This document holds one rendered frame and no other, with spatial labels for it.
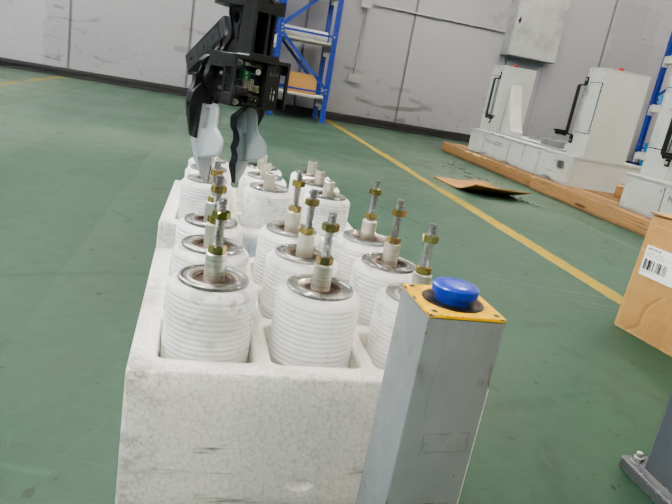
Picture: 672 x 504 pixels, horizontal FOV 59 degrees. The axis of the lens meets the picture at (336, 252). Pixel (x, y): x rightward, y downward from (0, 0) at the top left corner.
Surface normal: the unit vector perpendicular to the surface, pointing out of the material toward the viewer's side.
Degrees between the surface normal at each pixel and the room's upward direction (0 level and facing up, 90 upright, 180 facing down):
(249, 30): 90
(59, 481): 0
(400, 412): 90
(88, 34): 90
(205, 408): 90
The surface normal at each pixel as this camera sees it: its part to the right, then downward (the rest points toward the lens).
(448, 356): 0.21, 0.31
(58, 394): 0.17, -0.95
